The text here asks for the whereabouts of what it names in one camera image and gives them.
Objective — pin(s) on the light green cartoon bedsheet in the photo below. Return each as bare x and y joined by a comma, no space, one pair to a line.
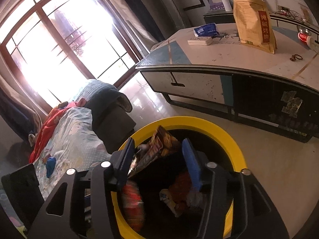
73,144

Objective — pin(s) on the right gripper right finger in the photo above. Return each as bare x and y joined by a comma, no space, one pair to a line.
254,214

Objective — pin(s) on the blue crumpled wrapper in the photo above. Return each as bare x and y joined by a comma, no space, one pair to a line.
50,166

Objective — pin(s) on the window with brown frame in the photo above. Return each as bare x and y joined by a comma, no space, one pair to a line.
53,46

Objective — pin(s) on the red floral blanket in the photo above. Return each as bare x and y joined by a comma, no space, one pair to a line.
50,124

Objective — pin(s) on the yellow paper food bag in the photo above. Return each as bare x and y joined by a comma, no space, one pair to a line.
254,25

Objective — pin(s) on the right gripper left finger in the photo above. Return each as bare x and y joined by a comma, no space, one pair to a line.
62,214

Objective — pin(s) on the tv cabinet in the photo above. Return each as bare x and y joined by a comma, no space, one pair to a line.
220,17

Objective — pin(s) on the grey beige curtain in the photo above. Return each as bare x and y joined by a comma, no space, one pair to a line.
137,23

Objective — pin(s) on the red snack packet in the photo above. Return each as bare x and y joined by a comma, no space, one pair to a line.
133,210

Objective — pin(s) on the blue quilted sofa cover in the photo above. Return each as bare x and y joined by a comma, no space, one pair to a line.
110,110

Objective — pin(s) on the red cola bottle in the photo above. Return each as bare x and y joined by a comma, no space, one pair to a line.
311,42

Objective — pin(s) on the blue tissue pack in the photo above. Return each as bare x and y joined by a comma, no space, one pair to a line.
207,30

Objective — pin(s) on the coffee table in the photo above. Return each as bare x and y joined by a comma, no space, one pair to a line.
274,92

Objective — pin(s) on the dark snack wrapper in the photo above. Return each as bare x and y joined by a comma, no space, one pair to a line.
161,144

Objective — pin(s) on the white power strip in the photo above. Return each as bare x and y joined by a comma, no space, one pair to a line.
202,41

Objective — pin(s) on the yellow rim trash bin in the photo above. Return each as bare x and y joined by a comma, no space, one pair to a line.
205,127

